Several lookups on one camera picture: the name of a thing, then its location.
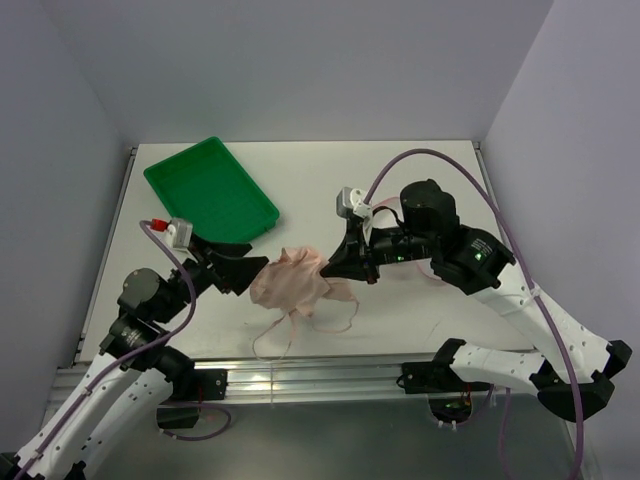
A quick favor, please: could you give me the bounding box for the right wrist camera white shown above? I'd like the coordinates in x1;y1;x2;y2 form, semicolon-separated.
336;187;374;244

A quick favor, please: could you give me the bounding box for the white mesh laundry bag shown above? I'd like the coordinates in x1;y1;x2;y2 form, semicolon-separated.
373;196;444;286

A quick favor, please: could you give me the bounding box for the green plastic tray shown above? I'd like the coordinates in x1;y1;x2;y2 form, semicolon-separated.
144;137;280;243

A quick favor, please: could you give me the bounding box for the beige pink bra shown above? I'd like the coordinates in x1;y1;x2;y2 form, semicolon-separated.
248;243;360;361

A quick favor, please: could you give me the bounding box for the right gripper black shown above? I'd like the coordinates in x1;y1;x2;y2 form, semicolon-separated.
320;218;436;283

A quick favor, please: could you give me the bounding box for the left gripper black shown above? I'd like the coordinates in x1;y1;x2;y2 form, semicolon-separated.
155;232;268;323

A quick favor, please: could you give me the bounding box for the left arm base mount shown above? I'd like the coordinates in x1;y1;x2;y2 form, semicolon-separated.
156;368;228;430

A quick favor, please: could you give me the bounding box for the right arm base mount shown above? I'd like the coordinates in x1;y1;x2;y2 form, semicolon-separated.
396;362;473;425

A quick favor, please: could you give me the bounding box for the aluminium front rail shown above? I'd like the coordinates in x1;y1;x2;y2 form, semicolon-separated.
52;355;531;404

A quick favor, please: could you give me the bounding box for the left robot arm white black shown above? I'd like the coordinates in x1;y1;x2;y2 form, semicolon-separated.
1;237;268;479

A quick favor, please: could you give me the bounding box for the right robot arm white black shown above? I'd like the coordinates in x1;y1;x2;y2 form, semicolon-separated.
321;179;632;422

